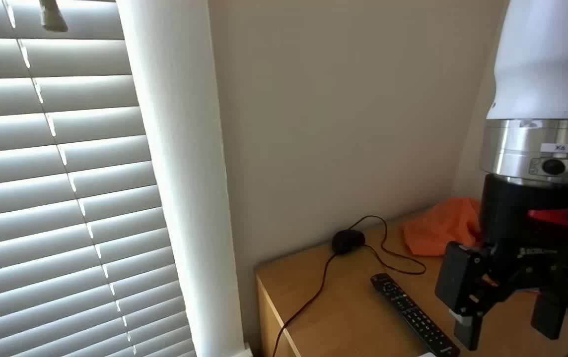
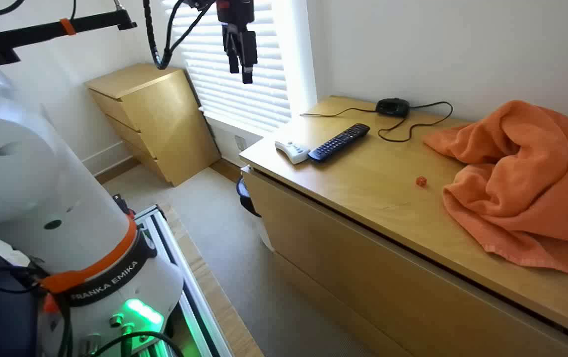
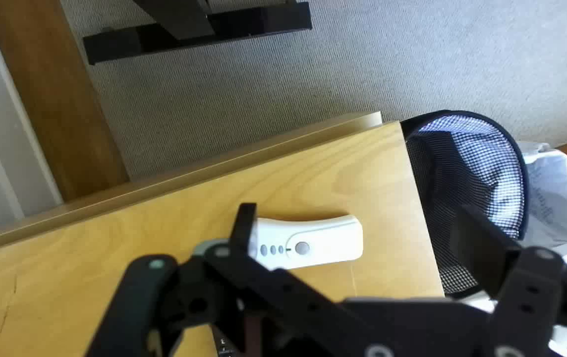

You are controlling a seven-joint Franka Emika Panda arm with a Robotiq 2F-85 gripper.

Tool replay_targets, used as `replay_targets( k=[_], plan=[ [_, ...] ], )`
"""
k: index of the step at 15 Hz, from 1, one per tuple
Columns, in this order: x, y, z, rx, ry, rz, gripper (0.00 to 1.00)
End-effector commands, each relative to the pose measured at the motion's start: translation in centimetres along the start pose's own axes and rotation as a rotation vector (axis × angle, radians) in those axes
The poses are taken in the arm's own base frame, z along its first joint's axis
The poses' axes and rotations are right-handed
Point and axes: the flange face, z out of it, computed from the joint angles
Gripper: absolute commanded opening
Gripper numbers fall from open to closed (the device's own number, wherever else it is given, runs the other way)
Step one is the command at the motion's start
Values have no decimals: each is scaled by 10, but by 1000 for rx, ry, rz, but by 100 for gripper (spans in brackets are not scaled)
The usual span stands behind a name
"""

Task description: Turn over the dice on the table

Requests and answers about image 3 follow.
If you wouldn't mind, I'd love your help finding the white remote control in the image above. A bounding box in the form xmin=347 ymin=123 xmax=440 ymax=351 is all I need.
xmin=246 ymin=213 xmax=364 ymax=272

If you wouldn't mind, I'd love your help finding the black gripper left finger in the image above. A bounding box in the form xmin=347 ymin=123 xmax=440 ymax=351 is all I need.
xmin=83 ymin=203 xmax=390 ymax=357

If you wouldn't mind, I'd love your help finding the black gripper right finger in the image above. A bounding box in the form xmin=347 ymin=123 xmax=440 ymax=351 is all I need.
xmin=440 ymin=203 xmax=567 ymax=357

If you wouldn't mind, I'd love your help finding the black mesh laundry hamper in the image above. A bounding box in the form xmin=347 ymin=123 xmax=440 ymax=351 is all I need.
xmin=400 ymin=109 xmax=531 ymax=300

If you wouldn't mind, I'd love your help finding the black furniture stand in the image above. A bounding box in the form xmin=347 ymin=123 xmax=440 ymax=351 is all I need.
xmin=83 ymin=0 xmax=313 ymax=68

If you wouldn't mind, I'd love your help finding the brown wooden post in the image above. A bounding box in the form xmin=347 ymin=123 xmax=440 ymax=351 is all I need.
xmin=0 ymin=0 xmax=131 ymax=205

